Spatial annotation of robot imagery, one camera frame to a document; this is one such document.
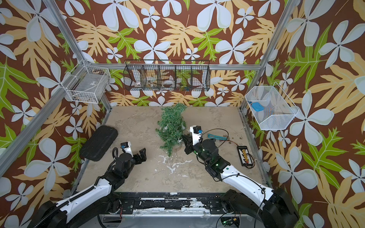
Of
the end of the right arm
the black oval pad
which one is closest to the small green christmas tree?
the end of the right arm

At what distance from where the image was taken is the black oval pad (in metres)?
0.90

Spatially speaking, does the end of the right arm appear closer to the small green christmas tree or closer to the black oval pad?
the small green christmas tree
